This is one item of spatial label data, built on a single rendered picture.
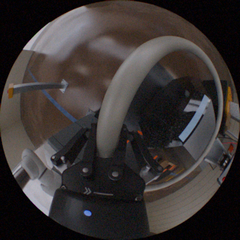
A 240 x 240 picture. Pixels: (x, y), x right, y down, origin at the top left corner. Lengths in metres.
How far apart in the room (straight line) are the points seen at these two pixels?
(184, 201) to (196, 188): 1.02
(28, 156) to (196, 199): 6.01
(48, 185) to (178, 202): 5.97
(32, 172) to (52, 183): 0.15
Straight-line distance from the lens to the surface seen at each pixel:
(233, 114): 1.41
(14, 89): 1.10
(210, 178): 5.63
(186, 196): 5.85
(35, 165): 0.62
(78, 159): 0.59
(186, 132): 0.43
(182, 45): 0.16
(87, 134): 0.15
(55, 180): 0.64
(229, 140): 3.69
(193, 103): 0.47
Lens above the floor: 1.05
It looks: 72 degrees down
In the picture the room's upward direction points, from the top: 163 degrees counter-clockwise
